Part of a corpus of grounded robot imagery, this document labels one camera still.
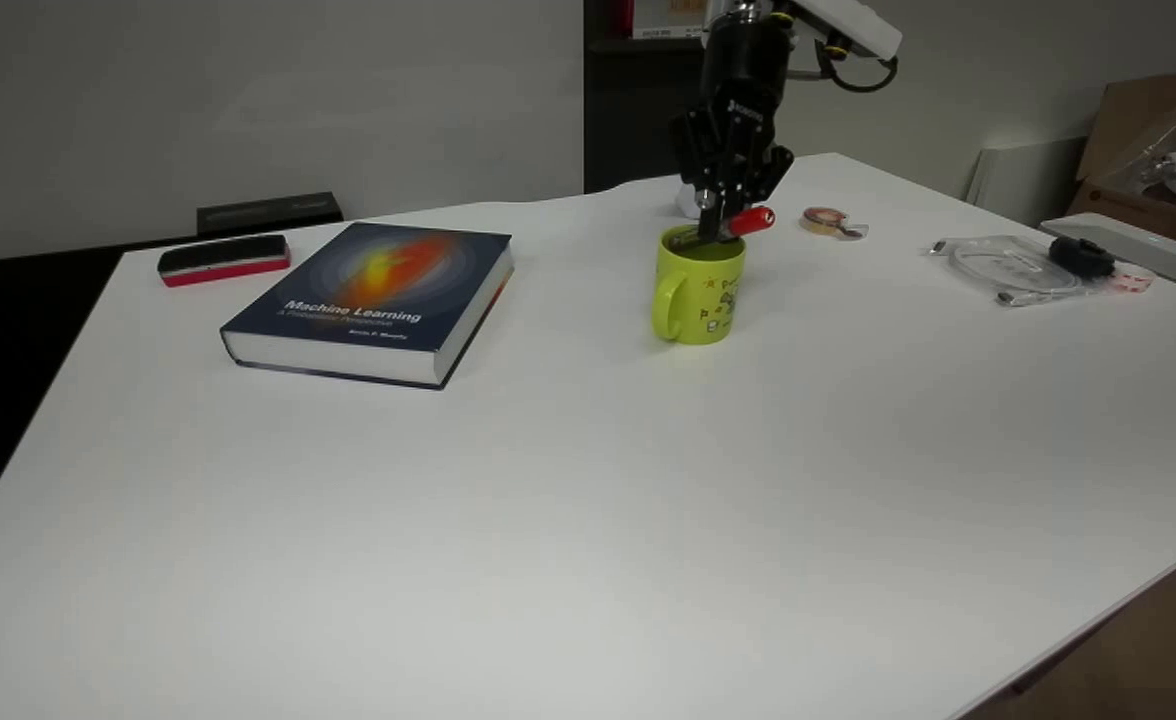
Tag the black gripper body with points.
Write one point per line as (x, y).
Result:
(745, 81)

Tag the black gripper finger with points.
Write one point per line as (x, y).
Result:
(759, 186)
(712, 194)

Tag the red capped black marker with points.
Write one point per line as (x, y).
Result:
(755, 222)

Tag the red and black marker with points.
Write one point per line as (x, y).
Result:
(223, 263)

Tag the brown tape roll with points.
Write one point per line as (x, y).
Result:
(830, 222)

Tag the black brochure rack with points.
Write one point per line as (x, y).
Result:
(631, 105)

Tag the white bin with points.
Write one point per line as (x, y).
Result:
(1023, 172)

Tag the dark blue hardcover book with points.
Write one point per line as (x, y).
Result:
(373, 300)

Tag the brown cardboard box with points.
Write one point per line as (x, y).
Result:
(1148, 135)

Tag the black chair back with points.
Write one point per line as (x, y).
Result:
(268, 212)

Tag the grey wrist camera bar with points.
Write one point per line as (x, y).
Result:
(853, 27)

